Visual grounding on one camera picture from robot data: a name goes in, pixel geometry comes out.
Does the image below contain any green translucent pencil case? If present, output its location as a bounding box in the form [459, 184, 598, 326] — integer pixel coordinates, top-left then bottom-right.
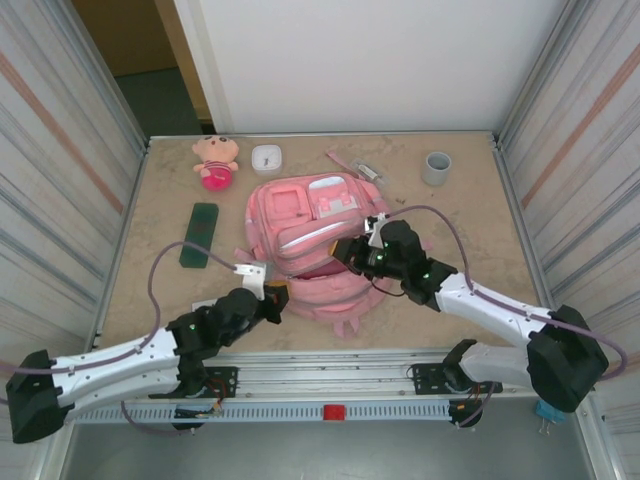
[179, 202, 220, 270]

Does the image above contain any blue binder clip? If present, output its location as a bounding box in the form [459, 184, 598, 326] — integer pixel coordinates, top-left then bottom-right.
[535, 399, 565, 436]

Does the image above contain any white square alarm clock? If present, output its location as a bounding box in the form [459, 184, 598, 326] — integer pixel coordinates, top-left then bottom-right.
[250, 144, 284, 177]

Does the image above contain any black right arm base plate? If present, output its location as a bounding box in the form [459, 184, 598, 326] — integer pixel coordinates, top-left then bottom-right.
[409, 362, 504, 397]

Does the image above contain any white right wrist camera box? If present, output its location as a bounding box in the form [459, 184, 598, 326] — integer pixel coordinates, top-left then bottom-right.
[363, 213, 391, 249]

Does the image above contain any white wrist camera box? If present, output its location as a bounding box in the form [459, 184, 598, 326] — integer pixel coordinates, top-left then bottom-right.
[234, 260, 275, 301]
[363, 213, 391, 249]

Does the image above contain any grey slotted cable duct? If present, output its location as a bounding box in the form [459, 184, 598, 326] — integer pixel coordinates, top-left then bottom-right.
[69, 402, 454, 424]

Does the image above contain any brown wooden door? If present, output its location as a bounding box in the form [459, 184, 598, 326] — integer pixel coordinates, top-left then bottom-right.
[72, 0, 214, 124]

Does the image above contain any pink student backpack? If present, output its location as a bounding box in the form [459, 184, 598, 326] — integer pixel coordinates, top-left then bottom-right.
[234, 149, 434, 340]

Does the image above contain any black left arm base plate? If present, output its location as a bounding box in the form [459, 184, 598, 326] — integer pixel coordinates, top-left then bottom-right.
[149, 366, 240, 400]

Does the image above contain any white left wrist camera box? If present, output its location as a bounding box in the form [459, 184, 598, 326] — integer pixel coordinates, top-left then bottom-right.
[234, 260, 275, 301]

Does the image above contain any pink plush doll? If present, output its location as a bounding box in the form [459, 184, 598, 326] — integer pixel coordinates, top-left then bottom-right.
[192, 135, 240, 193]

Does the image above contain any black table clamp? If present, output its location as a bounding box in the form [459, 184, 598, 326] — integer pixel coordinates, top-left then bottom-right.
[448, 398, 486, 430]
[172, 405, 214, 432]

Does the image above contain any grey plastic cup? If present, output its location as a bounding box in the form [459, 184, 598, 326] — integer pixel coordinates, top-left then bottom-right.
[421, 151, 453, 188]

